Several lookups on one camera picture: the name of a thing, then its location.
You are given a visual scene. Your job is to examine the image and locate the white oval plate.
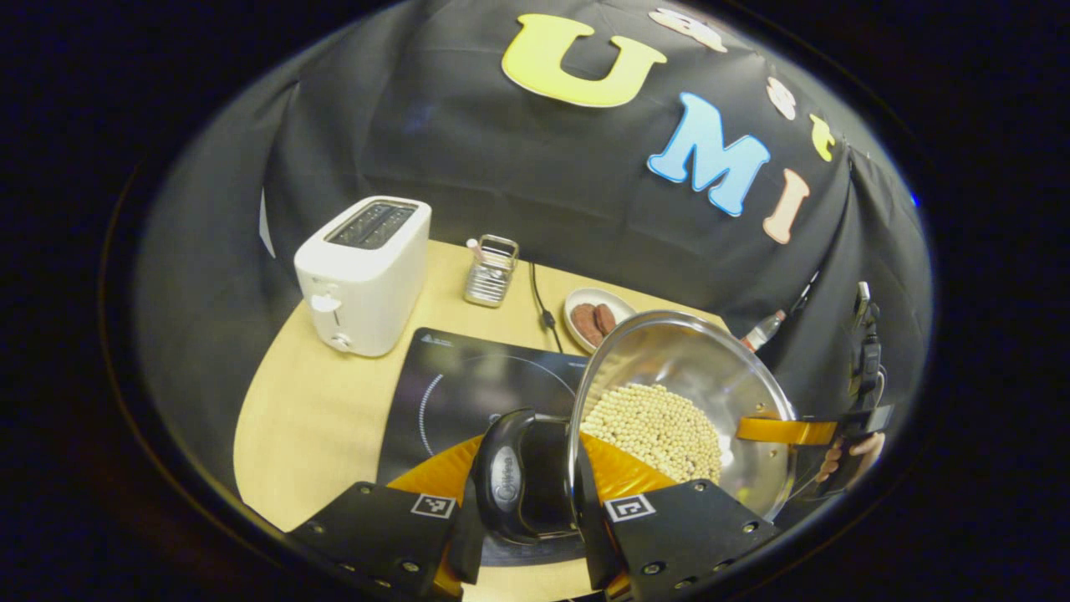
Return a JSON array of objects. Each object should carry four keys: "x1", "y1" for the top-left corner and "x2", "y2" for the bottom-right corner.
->
[{"x1": 563, "y1": 288, "x2": 638, "y2": 355}]

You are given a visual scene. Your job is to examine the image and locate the steel pot with black handle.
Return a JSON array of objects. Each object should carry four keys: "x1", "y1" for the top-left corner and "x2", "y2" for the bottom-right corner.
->
[{"x1": 472, "y1": 309, "x2": 799, "y2": 544}]

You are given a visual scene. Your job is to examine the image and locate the pile of soybeans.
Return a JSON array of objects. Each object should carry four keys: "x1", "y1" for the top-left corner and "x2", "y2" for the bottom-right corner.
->
[{"x1": 581, "y1": 383, "x2": 724, "y2": 484}]

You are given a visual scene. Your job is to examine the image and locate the clear glass jar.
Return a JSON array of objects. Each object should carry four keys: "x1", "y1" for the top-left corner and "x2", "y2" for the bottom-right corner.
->
[{"x1": 463, "y1": 235, "x2": 520, "y2": 309}]

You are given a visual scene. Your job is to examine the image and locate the plastic water bottle red label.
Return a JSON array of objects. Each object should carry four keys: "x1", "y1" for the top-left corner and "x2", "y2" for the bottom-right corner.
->
[{"x1": 741, "y1": 309, "x2": 787, "y2": 352}]

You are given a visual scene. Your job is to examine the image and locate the black backdrop cloth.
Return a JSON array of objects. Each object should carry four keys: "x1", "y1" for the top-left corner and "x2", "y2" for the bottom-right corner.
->
[{"x1": 138, "y1": 0, "x2": 933, "y2": 503}]

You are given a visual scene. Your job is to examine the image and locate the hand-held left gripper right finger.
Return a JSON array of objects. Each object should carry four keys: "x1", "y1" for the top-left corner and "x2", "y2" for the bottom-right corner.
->
[{"x1": 575, "y1": 431, "x2": 782, "y2": 599}]

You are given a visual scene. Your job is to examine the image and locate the black power cable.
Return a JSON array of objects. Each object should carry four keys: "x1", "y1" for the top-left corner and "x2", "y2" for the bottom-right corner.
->
[{"x1": 529, "y1": 262, "x2": 563, "y2": 354}]

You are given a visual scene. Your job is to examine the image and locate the black induction cooktop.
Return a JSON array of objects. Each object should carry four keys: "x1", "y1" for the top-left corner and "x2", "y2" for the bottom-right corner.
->
[{"x1": 376, "y1": 328, "x2": 603, "y2": 568}]

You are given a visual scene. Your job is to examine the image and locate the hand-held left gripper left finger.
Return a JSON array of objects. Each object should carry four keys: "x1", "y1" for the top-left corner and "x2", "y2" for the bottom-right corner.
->
[{"x1": 288, "y1": 435, "x2": 502, "y2": 599}]

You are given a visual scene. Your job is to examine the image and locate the white toaster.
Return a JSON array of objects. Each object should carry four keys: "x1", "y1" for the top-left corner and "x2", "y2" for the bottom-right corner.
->
[{"x1": 294, "y1": 196, "x2": 432, "y2": 358}]

